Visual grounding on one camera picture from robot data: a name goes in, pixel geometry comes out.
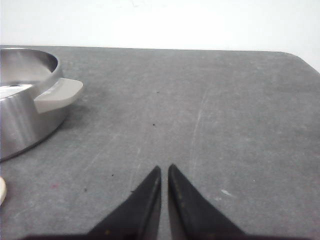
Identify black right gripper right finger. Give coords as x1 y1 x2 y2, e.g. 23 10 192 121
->
168 164 246 237

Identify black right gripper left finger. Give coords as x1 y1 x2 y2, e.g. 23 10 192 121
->
88 166 162 237

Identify beige plastic tray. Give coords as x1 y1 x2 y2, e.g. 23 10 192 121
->
0 177 7 205

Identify stainless steel pot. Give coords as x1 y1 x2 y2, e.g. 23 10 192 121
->
0 47 84 161

